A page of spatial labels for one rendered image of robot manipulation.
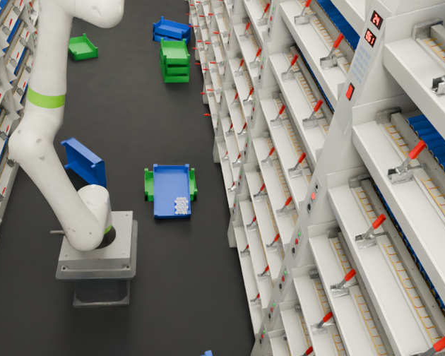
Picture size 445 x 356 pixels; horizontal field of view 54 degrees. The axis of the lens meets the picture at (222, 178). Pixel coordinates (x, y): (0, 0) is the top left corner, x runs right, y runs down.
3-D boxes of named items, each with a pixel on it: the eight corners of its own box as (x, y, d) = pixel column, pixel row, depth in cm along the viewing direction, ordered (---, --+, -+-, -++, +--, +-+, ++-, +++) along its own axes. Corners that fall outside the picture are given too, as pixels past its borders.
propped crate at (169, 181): (189, 217, 246) (191, 213, 238) (153, 218, 242) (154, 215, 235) (187, 169, 256) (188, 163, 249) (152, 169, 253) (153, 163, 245)
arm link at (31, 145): (73, 261, 159) (-8, 146, 126) (81, 229, 172) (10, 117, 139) (106, 254, 158) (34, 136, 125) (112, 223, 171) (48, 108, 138)
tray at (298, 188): (300, 222, 131) (298, 201, 124) (260, 109, 174) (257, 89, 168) (366, 206, 130) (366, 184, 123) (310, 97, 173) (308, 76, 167)
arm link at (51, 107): (55, 147, 147) (18, 138, 144) (63, 127, 157) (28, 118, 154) (62, 102, 137) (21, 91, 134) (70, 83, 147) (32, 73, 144)
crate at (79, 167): (75, 162, 269) (64, 168, 264) (72, 136, 255) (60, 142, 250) (107, 187, 256) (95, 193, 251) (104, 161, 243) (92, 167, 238)
